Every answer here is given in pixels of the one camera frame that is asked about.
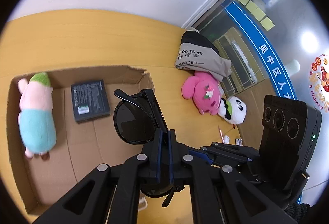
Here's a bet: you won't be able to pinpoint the cardboard box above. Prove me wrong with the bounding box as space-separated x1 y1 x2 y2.
6 66 154 215

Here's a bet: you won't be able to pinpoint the red pencil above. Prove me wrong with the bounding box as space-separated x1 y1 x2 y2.
218 126 225 143

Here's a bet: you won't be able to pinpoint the pink and blue plush toy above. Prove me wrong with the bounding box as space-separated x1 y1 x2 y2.
17 72 57 160

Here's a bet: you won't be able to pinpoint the white panda plush toy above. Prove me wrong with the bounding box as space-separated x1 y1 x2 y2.
218 96 247 125

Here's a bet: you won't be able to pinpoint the yellow sticky notes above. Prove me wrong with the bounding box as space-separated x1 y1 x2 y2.
237 0 275 31

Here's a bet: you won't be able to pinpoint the black sunglasses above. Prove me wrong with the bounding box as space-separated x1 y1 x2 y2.
113 89 184 207

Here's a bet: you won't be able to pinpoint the black rectangular box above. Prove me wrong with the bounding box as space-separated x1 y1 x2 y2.
71 80 110 123

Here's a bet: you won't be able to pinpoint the blue banner strip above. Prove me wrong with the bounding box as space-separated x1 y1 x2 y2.
222 0 297 100

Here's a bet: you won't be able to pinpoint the round red festive sticker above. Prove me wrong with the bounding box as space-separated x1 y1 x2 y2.
308 54 329 114

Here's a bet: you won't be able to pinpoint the small white eraser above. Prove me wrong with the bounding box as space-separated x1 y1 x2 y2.
224 135 230 144

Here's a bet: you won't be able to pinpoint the small metal clip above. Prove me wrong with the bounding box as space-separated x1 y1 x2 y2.
235 138 243 146

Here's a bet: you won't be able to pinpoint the grey folded cloth bag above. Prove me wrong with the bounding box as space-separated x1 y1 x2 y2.
175 29 232 82

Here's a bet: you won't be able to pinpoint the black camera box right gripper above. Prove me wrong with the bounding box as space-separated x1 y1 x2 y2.
259 95 322 209

